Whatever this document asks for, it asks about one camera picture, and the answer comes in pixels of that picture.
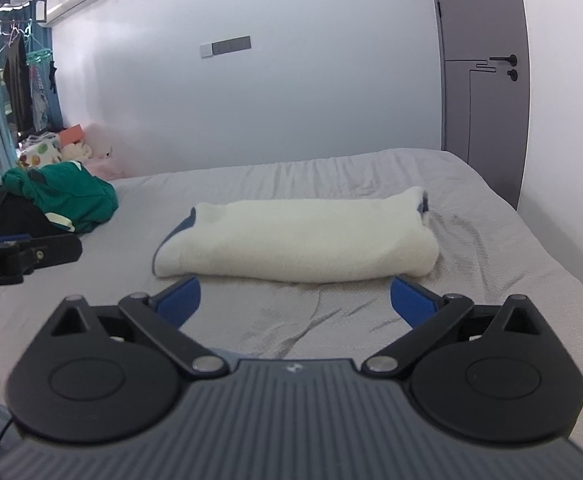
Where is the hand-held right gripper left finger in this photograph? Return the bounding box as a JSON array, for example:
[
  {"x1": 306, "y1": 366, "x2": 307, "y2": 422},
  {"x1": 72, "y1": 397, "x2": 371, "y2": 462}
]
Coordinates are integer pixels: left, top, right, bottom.
[{"x1": 51, "y1": 275, "x2": 229, "y2": 376}]

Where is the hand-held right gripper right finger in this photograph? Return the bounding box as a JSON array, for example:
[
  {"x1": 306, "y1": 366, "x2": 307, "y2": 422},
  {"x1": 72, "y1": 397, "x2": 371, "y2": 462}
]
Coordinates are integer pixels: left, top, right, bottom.
[{"x1": 361, "y1": 275, "x2": 545, "y2": 376}]

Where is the cream blue-striped sweater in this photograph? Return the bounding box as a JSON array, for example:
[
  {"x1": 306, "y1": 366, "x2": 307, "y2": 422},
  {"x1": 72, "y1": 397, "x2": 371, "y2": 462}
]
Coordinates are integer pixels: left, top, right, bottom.
[{"x1": 151, "y1": 186, "x2": 439, "y2": 283}]

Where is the row of hanging clothes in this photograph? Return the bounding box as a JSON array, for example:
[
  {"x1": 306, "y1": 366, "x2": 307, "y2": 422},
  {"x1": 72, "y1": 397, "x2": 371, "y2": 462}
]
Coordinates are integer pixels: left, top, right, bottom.
[{"x1": 0, "y1": 15, "x2": 64, "y2": 191}]

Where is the black garment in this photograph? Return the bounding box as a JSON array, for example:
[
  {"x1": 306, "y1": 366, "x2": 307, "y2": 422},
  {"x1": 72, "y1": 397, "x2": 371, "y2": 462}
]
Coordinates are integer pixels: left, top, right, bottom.
[{"x1": 0, "y1": 191, "x2": 59, "y2": 238}]

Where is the grey bed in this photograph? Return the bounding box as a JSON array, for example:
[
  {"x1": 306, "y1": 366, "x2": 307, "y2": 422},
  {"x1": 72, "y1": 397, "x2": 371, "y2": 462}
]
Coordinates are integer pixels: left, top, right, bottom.
[{"x1": 0, "y1": 147, "x2": 583, "y2": 461}]

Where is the green garment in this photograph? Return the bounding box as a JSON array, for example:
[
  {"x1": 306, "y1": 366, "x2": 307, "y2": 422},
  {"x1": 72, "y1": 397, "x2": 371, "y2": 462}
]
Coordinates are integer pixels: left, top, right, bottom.
[{"x1": 2, "y1": 161, "x2": 119, "y2": 234}]

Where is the white spotted bag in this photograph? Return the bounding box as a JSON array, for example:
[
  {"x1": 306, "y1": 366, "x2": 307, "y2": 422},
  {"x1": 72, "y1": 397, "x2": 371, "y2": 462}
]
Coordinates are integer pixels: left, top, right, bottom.
[{"x1": 18, "y1": 141, "x2": 64, "y2": 168}]

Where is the cream plush toy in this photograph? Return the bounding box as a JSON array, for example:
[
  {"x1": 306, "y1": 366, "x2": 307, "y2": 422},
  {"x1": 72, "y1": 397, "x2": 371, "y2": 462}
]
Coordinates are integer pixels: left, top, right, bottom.
[{"x1": 60, "y1": 141, "x2": 94, "y2": 163}]

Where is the pink box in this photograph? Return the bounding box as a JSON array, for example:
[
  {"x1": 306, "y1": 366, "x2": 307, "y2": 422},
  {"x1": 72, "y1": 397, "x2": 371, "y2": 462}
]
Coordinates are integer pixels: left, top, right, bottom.
[{"x1": 57, "y1": 124, "x2": 86, "y2": 148}]

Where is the grey door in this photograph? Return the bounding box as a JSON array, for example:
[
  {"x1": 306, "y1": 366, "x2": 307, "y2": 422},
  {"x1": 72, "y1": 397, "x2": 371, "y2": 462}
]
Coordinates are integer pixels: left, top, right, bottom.
[{"x1": 427, "y1": 0, "x2": 531, "y2": 211}]

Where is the grey wall switch panel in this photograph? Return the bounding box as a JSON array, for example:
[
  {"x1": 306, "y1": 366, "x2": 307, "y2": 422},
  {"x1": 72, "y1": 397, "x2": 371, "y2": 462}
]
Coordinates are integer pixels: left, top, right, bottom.
[{"x1": 200, "y1": 36, "x2": 252, "y2": 59}]

